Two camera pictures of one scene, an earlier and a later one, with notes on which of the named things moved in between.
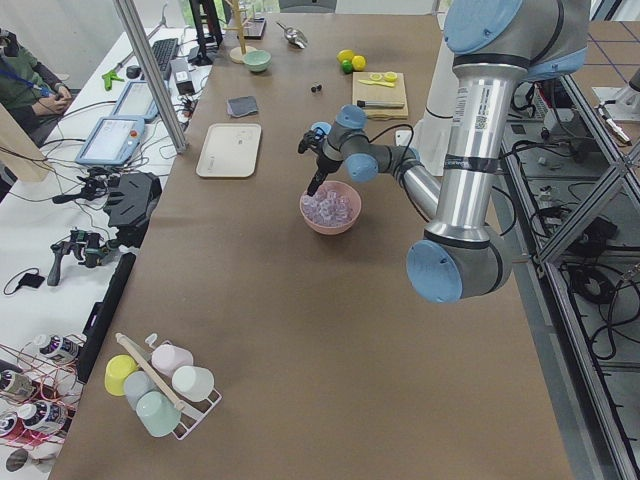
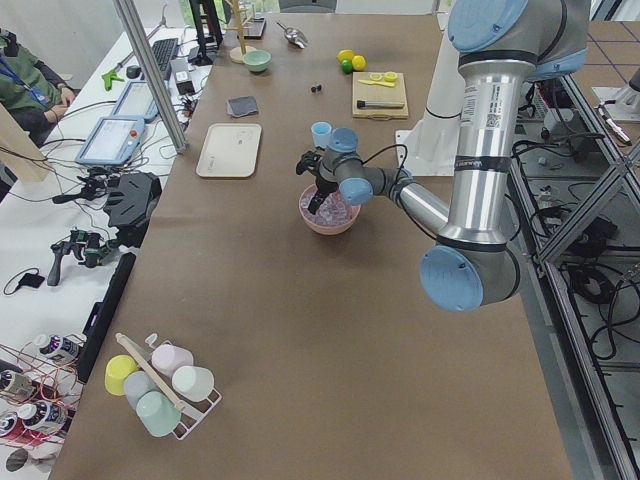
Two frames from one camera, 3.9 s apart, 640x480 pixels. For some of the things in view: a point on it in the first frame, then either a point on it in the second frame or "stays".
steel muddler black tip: (379, 104) stays
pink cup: (168, 357) stays
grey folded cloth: (240, 106) stays
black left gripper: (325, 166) to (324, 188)
